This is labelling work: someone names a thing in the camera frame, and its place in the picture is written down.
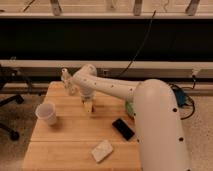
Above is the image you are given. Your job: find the white sponge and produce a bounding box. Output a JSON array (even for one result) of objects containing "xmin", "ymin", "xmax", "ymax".
[{"xmin": 91, "ymin": 140, "xmax": 113, "ymax": 163}]

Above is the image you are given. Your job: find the black floor cable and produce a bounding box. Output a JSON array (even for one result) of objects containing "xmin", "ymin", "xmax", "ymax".
[{"xmin": 168, "ymin": 83, "xmax": 196, "ymax": 120}]

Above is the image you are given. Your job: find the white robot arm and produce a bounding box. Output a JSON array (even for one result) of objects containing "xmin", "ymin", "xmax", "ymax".
[{"xmin": 73, "ymin": 64, "xmax": 192, "ymax": 171}]

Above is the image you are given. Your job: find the clear plastic bottle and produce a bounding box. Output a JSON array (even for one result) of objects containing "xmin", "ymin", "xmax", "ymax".
[{"xmin": 61, "ymin": 68, "xmax": 77, "ymax": 96}]

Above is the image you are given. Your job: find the black hanging cable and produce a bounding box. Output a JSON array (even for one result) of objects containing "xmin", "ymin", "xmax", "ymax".
[{"xmin": 118, "ymin": 9, "xmax": 157, "ymax": 77}]

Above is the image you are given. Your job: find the black office chair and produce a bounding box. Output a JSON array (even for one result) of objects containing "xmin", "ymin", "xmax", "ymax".
[{"xmin": 0, "ymin": 64, "xmax": 24, "ymax": 141}]

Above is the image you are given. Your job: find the green bowl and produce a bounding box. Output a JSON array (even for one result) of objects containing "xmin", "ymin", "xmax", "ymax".
[{"xmin": 125, "ymin": 101, "xmax": 134, "ymax": 117}]

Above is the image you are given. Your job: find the white plastic cup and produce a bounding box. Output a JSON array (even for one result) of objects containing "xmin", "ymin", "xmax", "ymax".
[{"xmin": 35, "ymin": 102, "xmax": 57, "ymax": 126}]

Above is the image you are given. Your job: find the black smartphone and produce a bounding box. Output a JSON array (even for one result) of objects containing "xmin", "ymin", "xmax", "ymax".
[{"xmin": 112, "ymin": 118, "xmax": 135, "ymax": 140}]

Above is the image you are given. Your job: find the blue box on floor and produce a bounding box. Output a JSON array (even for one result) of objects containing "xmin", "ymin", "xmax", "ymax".
[{"xmin": 173, "ymin": 89, "xmax": 186, "ymax": 106}]

